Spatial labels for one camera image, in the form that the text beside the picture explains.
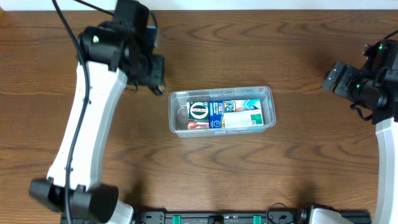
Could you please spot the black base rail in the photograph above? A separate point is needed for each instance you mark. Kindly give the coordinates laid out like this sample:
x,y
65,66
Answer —
x,y
275,216

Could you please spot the dark green small box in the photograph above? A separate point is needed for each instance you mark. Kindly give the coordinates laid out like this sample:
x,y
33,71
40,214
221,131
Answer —
x,y
198,111

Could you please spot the red Panadol box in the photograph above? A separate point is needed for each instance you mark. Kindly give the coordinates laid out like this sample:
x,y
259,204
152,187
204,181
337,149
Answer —
x,y
198,125

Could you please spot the blue Kool Fever box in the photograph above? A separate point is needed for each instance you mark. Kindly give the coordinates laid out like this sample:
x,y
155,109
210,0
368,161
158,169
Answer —
x,y
219,108

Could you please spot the clear plastic container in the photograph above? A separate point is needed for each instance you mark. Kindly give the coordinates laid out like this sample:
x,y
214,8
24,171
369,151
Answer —
x,y
178,111

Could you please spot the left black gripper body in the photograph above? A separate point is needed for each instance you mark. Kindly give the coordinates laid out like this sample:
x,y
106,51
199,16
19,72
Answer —
x,y
157,74

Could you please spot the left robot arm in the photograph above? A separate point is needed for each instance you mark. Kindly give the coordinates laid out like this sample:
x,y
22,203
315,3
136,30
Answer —
x,y
111,56

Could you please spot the white blue Panadol box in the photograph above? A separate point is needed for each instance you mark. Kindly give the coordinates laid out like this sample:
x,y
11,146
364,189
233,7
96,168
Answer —
x,y
242,119

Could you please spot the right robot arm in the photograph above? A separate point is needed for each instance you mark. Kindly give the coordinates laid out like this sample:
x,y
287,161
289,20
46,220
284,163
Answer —
x,y
381,63

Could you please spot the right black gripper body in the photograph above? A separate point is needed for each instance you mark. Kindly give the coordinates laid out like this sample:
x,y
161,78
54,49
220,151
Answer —
x,y
343,81

